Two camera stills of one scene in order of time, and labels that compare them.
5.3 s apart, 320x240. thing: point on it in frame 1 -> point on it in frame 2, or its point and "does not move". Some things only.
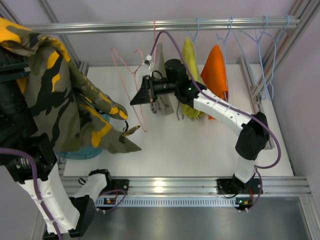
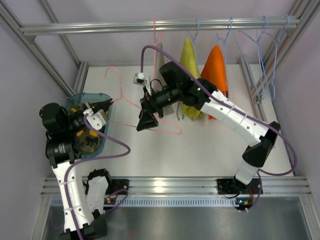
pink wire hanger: (143, 127) -> (122, 95)
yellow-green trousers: (190, 55) does not move
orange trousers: (214, 75) does not move
